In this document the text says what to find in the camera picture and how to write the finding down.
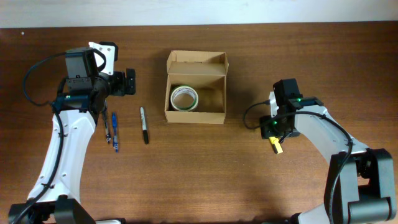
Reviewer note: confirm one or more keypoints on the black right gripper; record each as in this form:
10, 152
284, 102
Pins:
267, 131

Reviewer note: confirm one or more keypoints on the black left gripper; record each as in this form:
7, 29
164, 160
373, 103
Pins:
129, 81

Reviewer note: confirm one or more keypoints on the yellow highlighter marker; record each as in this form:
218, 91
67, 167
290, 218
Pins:
276, 146

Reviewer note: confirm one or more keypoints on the green tape roll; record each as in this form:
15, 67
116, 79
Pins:
194, 104

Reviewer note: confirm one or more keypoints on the beige masking tape roll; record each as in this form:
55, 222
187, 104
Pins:
184, 97

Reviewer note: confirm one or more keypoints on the brown cardboard box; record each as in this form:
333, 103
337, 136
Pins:
196, 87

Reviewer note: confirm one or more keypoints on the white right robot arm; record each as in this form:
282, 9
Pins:
360, 184

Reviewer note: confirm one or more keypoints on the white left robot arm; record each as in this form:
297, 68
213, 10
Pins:
80, 100

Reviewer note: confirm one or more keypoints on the black permanent marker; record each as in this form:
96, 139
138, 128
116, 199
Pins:
144, 126

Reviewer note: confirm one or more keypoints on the black ballpoint pen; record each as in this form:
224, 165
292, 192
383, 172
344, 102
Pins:
106, 125

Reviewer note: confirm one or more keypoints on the blue ballpoint pen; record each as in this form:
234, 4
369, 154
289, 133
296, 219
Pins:
115, 131

